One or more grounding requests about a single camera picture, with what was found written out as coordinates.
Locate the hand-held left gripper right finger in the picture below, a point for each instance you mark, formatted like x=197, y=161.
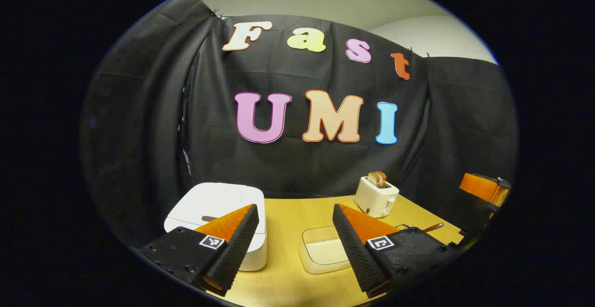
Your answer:
x=355, y=251

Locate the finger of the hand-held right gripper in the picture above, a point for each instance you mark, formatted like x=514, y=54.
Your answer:
x=481, y=187

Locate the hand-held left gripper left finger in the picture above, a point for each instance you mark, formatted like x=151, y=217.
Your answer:
x=237, y=251

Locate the white rice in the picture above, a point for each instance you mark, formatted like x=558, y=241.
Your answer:
x=325, y=251

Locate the white rice cooker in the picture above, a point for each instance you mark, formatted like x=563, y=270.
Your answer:
x=214, y=200

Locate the clear plastic container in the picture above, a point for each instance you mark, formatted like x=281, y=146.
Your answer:
x=307, y=235

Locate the white toaster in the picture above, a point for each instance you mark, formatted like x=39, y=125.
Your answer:
x=372, y=197

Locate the toasted bread slice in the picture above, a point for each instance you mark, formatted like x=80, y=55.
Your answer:
x=372, y=180
x=382, y=179

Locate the black backdrop cloth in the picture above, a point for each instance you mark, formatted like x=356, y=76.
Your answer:
x=325, y=167

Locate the small metal cloth clip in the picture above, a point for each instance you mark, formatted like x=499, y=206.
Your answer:
x=216, y=15

